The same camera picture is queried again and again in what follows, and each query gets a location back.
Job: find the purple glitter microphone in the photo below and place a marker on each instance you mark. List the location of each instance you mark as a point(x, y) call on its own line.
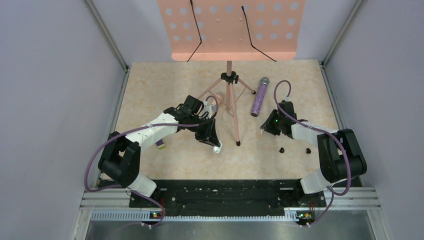
point(260, 95)

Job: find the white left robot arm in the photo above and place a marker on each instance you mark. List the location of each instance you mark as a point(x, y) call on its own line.
point(121, 153)

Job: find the white earbud charging case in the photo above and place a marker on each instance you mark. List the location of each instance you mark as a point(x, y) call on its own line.
point(217, 149)

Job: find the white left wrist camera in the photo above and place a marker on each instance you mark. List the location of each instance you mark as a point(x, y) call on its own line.
point(209, 106)

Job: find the pink music stand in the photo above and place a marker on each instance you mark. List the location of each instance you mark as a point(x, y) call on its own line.
point(232, 30)

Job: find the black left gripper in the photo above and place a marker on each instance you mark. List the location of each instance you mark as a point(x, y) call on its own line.
point(210, 129)

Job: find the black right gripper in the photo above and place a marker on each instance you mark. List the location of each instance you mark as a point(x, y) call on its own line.
point(267, 126)

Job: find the purple green toy block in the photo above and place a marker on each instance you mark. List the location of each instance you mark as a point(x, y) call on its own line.
point(160, 144)

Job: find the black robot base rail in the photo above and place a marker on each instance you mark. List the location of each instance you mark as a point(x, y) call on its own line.
point(233, 199)

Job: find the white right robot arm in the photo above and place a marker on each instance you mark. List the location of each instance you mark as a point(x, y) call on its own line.
point(339, 153)

